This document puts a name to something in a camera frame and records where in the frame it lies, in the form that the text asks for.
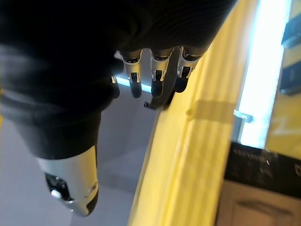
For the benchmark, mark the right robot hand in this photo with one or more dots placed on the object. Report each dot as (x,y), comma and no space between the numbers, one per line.
(70,58)

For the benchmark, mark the yellow metal shelf beam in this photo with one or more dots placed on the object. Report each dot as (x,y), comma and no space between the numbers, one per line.
(188,164)

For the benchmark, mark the yellow shelf upright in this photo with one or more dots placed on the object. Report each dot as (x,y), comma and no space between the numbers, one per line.
(282,129)

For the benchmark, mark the small grey clip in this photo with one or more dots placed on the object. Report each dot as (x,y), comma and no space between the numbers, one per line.
(243,115)

